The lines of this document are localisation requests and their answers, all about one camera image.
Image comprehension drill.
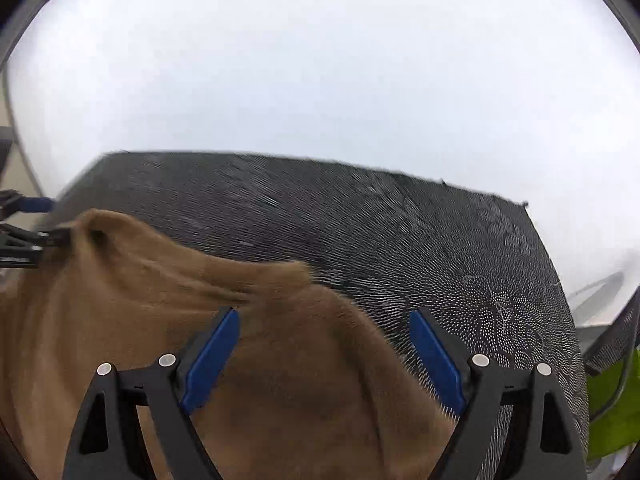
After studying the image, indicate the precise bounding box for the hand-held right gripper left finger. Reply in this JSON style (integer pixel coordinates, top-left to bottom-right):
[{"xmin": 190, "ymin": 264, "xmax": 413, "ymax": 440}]
[{"xmin": 61, "ymin": 306, "xmax": 241, "ymax": 480}]

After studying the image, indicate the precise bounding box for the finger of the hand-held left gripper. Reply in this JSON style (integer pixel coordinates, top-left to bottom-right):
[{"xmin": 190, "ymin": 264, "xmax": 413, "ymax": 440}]
[
  {"xmin": 0, "ymin": 222, "xmax": 71, "ymax": 268},
  {"xmin": 0, "ymin": 190, "xmax": 57, "ymax": 216}
]

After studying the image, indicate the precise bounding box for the black mesh chair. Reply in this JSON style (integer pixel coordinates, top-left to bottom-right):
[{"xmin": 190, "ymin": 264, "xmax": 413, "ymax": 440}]
[{"xmin": 582, "ymin": 290, "xmax": 640, "ymax": 376}]

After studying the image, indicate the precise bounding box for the brown fleece garment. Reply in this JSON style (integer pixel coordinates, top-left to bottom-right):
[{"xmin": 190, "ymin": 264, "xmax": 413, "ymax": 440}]
[{"xmin": 0, "ymin": 209, "xmax": 458, "ymax": 480}]

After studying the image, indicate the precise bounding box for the dark grey patterned mat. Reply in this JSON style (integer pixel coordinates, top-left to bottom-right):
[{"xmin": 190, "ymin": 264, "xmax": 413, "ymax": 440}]
[{"xmin": 42, "ymin": 150, "xmax": 591, "ymax": 480}]

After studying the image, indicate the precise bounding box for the lime green cloth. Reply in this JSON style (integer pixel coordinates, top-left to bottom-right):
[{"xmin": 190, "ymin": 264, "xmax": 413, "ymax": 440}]
[{"xmin": 586, "ymin": 347, "xmax": 640, "ymax": 461}]

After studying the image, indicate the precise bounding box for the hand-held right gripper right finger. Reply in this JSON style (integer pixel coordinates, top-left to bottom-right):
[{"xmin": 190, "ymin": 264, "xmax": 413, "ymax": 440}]
[{"xmin": 409, "ymin": 306, "xmax": 587, "ymax": 480}]

